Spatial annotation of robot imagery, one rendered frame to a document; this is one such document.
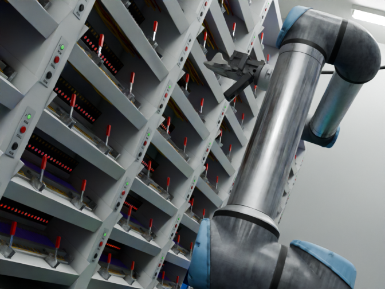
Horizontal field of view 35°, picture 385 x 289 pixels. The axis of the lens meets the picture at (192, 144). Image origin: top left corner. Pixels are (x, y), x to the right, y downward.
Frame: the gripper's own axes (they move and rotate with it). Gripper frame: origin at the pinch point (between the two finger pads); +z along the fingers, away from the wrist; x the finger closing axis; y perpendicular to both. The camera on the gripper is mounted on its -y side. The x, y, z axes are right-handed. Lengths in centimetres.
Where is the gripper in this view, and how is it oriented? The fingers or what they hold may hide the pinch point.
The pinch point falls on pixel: (205, 65)
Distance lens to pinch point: 215.7
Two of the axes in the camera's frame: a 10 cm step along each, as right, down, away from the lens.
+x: -2.3, -2.9, -9.3
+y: 3.8, -9.0, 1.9
